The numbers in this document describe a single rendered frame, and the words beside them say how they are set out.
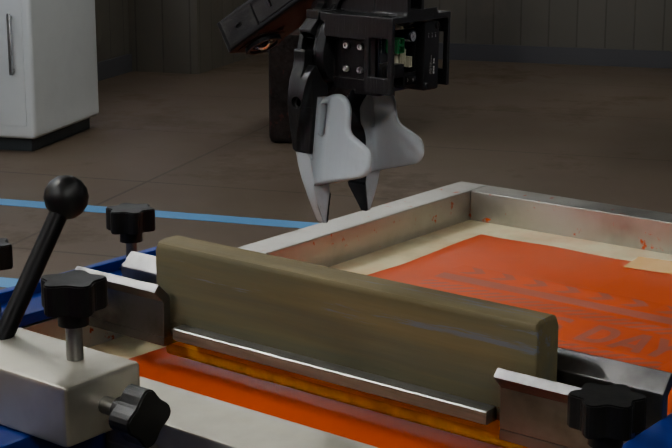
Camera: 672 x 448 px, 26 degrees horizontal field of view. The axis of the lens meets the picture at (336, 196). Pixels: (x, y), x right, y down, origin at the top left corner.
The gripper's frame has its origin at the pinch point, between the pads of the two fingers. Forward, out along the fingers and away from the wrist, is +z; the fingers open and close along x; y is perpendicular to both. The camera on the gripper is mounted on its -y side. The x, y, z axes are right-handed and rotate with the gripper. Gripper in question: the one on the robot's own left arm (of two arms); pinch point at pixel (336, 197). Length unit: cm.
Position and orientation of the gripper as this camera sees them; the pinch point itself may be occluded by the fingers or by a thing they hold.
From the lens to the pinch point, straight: 106.3
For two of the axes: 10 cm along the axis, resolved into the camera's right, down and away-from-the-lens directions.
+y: 7.9, 1.5, -5.9
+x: 6.1, -1.7, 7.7
